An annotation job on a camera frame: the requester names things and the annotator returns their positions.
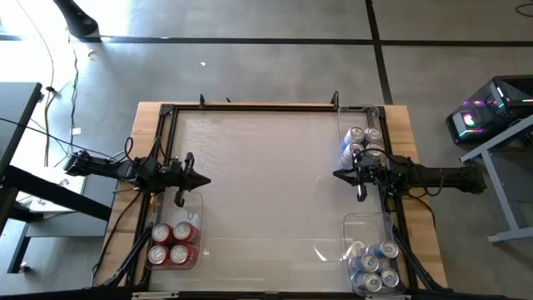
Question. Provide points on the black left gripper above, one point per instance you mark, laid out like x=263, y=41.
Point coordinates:
x=179, y=177

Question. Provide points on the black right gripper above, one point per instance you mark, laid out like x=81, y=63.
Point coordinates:
x=366, y=175

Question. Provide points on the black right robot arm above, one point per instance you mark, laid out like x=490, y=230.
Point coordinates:
x=433, y=177

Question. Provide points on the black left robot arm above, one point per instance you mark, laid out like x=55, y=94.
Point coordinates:
x=108, y=168

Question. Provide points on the clear plastic bin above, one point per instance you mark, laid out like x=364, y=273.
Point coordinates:
x=195, y=212
x=366, y=227
x=360, y=114

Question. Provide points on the white cardboard box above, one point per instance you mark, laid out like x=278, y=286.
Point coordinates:
x=66, y=183

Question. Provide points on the grey metal stand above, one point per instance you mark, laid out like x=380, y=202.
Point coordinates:
x=493, y=179

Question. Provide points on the black rig beam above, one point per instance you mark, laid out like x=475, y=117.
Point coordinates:
x=83, y=296

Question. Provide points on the small yellow floor scrap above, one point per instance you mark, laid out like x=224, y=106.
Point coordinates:
x=89, y=53

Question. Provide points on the black RGB computer case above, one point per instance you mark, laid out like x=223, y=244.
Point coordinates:
x=506, y=96

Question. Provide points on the black flat desk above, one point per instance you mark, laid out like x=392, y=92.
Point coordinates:
x=16, y=116

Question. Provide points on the black tapered stand leg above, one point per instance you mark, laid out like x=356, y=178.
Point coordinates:
x=77, y=18

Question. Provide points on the black frame clamp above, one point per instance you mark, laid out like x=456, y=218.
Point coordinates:
x=335, y=98
x=202, y=100

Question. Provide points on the black table frame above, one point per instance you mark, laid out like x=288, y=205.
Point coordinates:
x=250, y=107

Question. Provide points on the silver bracket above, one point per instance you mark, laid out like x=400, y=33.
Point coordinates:
x=389, y=296
x=154, y=295

